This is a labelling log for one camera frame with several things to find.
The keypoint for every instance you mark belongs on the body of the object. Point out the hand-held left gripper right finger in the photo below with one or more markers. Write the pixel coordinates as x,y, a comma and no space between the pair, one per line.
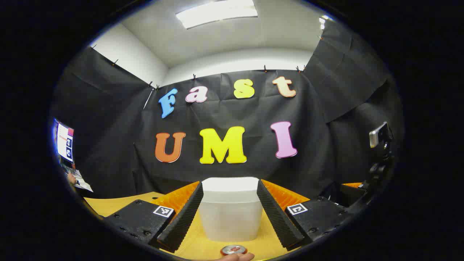
277,221

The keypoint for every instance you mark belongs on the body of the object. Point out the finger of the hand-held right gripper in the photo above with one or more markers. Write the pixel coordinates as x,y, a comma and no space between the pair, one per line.
353,194

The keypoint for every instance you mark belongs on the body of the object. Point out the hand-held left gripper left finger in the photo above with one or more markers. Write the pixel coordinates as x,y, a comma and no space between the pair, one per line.
185,221

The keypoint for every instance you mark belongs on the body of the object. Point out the white desktop garbage bin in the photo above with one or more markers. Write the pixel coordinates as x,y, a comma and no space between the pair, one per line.
230,210

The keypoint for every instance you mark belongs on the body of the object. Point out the red pop can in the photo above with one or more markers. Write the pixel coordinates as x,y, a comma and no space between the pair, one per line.
233,249

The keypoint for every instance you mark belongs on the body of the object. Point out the wooden desktop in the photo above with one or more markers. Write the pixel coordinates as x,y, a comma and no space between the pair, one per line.
203,246

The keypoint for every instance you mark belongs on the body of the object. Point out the black clamp stand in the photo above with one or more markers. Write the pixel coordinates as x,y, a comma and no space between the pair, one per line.
378,170

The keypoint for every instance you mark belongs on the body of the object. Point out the silver phone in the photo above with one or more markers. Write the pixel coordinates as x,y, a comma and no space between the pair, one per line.
377,135

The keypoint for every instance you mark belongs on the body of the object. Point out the white paper sheet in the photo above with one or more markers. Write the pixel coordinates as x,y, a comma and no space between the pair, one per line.
83,185

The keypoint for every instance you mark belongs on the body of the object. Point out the black backdrop cloth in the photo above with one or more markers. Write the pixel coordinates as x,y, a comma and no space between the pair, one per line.
108,137

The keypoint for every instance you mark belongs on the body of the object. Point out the computer monitor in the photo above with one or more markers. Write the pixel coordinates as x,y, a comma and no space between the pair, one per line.
64,141

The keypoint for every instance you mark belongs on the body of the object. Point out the small ceiling light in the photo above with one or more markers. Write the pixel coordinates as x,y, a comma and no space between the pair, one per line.
322,22

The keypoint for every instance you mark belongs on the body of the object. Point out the ceiling light panel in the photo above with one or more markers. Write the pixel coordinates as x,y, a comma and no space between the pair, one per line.
217,13

